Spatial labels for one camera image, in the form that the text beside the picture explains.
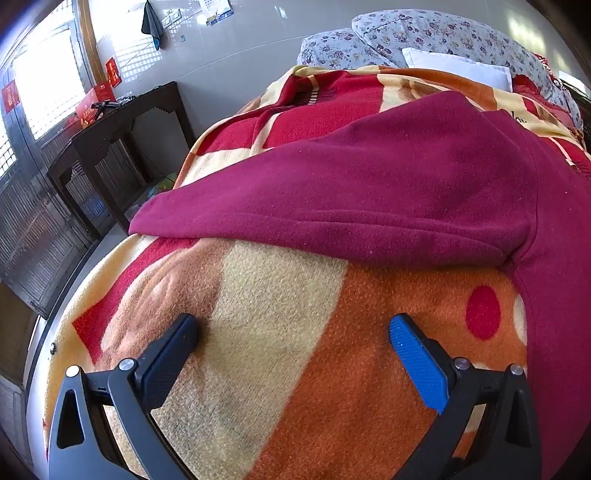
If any maroon fleece garment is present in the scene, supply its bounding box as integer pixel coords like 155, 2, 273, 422
130, 91, 590, 478

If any red orange patterned blanket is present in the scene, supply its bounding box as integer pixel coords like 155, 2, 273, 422
42, 66, 590, 479

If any red gift box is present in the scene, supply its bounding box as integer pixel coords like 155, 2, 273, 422
76, 82, 115, 128

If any red paper door decoration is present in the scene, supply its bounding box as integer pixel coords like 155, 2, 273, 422
1, 80, 20, 113

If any white pillow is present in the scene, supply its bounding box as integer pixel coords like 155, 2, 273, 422
402, 47, 513, 92

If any floral quilt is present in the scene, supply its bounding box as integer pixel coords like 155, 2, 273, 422
297, 9, 583, 129

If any dark hanging cloth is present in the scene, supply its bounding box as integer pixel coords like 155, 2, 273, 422
141, 1, 164, 51

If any wall calendar poster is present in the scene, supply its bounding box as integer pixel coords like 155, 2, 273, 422
197, 0, 233, 26

